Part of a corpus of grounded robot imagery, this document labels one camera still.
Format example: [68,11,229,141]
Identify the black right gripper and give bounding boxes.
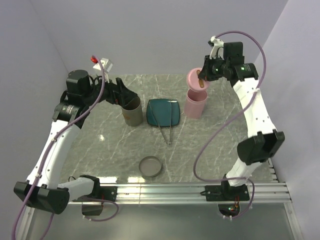
[197,54,229,82]

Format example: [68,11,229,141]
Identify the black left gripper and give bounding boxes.
[83,71,138,107]

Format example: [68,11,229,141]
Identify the pink cup lid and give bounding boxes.
[186,67,210,92]

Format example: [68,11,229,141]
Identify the grey plastic cup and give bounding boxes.
[121,97,144,127]

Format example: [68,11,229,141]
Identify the pink plastic cup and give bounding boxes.
[184,89,208,119]

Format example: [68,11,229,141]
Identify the metal food tongs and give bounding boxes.
[146,98,173,146]

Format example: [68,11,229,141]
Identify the grey cup lid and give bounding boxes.
[138,155,162,178]

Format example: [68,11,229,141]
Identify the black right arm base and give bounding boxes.
[200,182,250,202]

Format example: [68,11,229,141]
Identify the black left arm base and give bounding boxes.
[81,186,120,220]

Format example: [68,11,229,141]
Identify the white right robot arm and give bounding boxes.
[199,39,285,200]

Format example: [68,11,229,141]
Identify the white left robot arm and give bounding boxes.
[13,69,138,215]

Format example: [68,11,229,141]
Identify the teal square plate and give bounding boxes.
[146,98,181,128]

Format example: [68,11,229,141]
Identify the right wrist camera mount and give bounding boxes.
[208,35,224,60]

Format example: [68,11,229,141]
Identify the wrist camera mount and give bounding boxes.
[208,35,224,60]
[90,55,113,82]

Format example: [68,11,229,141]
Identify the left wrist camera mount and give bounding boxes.
[90,55,113,82]

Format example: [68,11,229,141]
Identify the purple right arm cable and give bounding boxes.
[192,30,268,221]

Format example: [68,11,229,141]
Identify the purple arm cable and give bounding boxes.
[11,54,120,240]
[192,30,268,221]

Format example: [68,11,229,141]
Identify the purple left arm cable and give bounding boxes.
[11,54,120,240]

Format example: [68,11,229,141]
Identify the aluminium rail frame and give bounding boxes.
[14,74,305,240]

